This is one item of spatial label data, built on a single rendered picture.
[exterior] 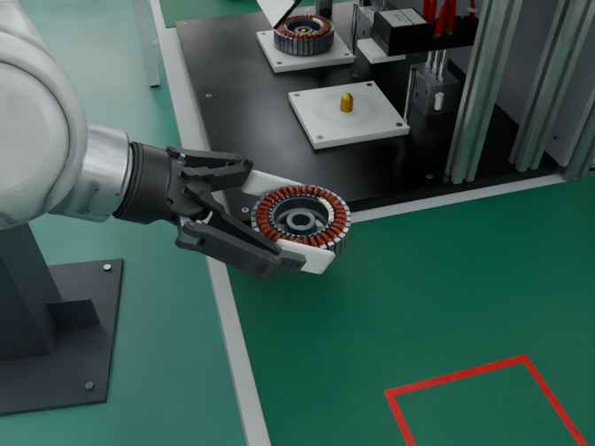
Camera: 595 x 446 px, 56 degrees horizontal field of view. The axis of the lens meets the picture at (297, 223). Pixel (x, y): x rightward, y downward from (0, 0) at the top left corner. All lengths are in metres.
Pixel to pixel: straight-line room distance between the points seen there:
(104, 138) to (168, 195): 0.08
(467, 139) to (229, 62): 0.50
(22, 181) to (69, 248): 1.60
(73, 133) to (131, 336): 1.31
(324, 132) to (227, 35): 0.40
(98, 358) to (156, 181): 1.08
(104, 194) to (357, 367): 0.30
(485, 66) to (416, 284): 0.26
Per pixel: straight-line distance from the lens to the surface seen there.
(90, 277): 1.76
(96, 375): 1.54
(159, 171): 0.52
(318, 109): 0.90
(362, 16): 1.14
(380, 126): 0.87
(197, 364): 1.51
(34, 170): 0.30
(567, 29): 0.75
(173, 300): 1.65
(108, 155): 0.51
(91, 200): 0.51
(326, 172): 0.78
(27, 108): 0.30
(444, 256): 0.71
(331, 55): 1.06
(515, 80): 0.94
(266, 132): 0.87
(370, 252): 0.70
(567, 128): 0.86
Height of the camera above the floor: 1.25
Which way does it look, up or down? 43 degrees down
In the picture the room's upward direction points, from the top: straight up
